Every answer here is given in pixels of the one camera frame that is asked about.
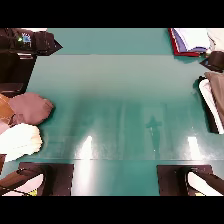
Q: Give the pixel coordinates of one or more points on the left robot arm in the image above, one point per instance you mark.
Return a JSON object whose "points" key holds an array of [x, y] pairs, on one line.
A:
{"points": [[43, 42]]}

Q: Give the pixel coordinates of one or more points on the brown garment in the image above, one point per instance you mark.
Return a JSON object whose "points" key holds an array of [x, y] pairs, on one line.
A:
{"points": [[5, 108]]}

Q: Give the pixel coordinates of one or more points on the red garment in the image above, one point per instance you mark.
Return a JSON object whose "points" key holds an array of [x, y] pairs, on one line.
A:
{"points": [[178, 50]]}

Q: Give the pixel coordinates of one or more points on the cream garment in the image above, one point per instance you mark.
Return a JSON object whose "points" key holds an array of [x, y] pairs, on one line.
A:
{"points": [[18, 140]]}

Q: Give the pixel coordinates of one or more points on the white garment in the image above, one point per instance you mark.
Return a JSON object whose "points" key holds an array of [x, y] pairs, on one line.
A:
{"points": [[195, 37]]}

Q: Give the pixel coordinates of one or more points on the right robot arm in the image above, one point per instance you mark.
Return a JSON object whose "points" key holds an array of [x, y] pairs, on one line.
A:
{"points": [[213, 113]]}

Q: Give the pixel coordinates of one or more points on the mauve garment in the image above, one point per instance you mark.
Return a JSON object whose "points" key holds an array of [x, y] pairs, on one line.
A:
{"points": [[31, 107]]}

